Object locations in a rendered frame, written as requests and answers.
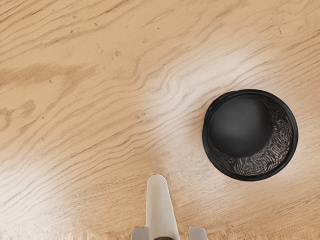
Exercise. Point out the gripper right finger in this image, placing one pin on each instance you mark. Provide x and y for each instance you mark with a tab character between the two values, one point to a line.
197	234

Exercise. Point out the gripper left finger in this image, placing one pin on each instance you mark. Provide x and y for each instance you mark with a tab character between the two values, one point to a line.
138	234

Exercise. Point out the cream white pen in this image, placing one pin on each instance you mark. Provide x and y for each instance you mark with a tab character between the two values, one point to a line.
159	207

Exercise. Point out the black mesh pen holder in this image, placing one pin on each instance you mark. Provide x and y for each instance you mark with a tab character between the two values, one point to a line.
240	127

